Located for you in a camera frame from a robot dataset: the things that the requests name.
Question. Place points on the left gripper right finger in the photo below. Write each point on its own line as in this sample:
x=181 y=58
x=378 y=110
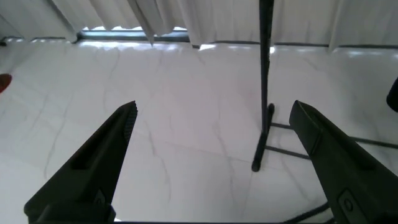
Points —
x=373 y=193

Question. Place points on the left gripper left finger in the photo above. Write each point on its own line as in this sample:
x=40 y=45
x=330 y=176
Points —
x=62 y=199

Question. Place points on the black clothes rack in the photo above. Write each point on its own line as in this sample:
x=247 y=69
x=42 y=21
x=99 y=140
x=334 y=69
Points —
x=265 y=77

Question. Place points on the black garment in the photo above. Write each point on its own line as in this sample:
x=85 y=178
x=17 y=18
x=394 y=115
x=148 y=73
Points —
x=393 y=96

